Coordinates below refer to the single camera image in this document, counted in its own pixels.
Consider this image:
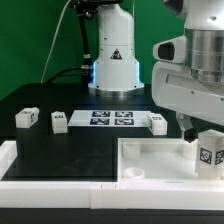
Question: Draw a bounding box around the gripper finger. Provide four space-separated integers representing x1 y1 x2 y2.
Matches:
176 112 196 142

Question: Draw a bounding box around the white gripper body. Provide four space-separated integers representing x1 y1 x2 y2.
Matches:
151 36 224 126

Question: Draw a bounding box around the white square tabletop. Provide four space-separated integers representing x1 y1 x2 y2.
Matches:
118 138 199 180

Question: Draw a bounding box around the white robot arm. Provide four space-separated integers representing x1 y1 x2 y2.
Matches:
89 0 224 129

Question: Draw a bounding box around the white sheet with markers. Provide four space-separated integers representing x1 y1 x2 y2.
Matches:
68 110 149 127

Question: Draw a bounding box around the white front fence wall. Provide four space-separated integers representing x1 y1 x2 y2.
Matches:
0 179 224 211

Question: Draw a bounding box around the white fence wall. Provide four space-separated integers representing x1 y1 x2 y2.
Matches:
0 179 224 211
0 141 17 180

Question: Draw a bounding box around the black cable bundle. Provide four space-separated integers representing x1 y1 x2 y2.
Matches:
44 0 98 84

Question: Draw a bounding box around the white thin cable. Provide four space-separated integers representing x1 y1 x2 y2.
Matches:
40 0 73 84

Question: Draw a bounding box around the white left fence wall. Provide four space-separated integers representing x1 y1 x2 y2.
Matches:
0 141 17 180

